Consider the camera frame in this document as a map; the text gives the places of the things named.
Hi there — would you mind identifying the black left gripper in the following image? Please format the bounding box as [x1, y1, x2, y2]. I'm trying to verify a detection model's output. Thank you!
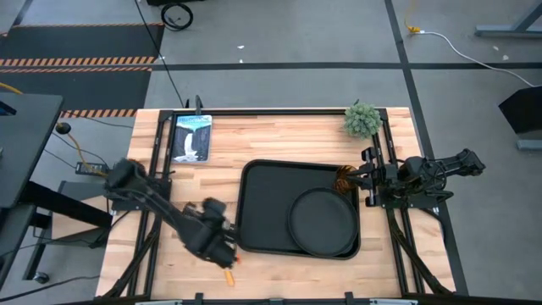
[180, 197, 239, 269]

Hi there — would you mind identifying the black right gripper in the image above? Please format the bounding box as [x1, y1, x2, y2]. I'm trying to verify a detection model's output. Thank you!
[347, 147, 402, 208]

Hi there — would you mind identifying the amber ribbed glass cup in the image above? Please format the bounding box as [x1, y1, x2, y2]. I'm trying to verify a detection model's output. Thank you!
[333, 164, 360, 195]

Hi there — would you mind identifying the black round plate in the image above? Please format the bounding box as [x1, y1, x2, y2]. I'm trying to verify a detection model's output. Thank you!
[286, 186, 359, 258]

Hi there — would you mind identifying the black rectangular tray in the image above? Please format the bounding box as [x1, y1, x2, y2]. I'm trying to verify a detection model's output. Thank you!
[235, 158, 362, 261]

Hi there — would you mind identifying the green potted plant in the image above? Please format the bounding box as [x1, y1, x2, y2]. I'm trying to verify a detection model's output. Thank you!
[342, 103, 384, 140]

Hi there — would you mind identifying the waterfall cover book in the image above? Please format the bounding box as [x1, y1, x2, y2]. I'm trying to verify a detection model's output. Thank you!
[170, 114, 213, 164]

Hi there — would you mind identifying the black power strip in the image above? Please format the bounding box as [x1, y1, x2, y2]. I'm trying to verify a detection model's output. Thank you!
[75, 162, 108, 176]

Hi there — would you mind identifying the black angular furniture piece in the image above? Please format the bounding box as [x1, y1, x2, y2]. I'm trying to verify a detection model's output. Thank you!
[498, 84, 542, 152]

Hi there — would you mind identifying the grey metal table leg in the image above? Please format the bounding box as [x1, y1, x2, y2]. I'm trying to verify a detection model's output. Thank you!
[473, 0, 542, 40]

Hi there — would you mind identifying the black desk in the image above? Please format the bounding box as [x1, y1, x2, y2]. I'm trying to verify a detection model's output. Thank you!
[0, 91, 64, 209]

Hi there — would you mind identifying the black hazard striped floor mat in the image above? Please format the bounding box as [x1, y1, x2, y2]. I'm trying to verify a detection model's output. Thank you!
[0, 23, 165, 119]

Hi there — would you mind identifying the white floor cable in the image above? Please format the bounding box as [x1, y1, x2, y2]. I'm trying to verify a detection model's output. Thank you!
[418, 30, 538, 89]

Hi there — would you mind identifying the yellow floor cable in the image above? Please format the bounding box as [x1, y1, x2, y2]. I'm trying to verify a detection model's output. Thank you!
[404, 0, 422, 34]

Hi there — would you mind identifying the yellow power cable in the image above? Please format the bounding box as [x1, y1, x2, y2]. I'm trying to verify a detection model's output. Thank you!
[66, 130, 107, 177]

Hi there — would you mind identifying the black coiled cable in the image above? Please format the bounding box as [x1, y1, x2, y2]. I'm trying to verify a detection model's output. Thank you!
[160, 2, 195, 32]

